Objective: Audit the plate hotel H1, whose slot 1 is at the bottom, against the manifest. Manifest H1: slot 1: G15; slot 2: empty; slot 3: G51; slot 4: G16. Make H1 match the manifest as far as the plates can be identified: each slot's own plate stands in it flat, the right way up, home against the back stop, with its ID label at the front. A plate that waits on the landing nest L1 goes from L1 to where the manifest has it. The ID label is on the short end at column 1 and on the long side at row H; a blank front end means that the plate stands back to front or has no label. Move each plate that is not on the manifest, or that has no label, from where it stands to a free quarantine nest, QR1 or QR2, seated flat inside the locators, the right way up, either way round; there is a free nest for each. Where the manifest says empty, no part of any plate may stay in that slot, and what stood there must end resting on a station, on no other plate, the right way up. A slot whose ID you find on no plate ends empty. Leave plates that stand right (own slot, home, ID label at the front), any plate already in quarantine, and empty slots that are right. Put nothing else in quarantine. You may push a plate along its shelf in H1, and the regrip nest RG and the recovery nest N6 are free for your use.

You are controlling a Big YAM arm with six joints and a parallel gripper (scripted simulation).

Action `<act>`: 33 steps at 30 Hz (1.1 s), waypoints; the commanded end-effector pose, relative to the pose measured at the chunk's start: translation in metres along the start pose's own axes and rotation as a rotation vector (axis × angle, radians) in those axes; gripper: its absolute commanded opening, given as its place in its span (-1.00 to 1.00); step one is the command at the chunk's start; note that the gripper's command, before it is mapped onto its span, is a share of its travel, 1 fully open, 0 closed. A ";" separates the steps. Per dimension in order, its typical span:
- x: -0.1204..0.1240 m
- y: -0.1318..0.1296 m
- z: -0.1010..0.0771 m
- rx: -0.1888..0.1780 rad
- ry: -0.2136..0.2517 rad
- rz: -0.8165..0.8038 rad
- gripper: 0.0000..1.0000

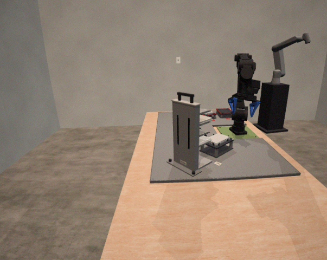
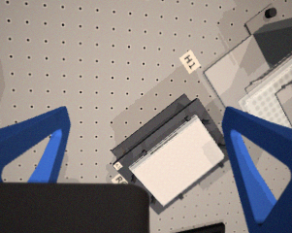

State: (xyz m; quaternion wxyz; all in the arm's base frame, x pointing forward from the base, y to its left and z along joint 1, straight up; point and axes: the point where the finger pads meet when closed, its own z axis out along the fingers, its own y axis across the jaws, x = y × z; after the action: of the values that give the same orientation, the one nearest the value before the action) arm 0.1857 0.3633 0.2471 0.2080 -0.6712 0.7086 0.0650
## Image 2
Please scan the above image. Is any grey plate hotel rack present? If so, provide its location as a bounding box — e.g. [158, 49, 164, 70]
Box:
[203, 17, 292, 127]

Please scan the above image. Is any grey flat base plate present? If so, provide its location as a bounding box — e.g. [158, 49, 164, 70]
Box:
[0, 0, 292, 233]

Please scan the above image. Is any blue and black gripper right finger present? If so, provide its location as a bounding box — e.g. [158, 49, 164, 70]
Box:
[221, 107, 292, 233]

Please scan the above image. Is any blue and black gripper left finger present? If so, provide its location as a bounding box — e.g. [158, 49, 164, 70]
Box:
[0, 107, 71, 183]

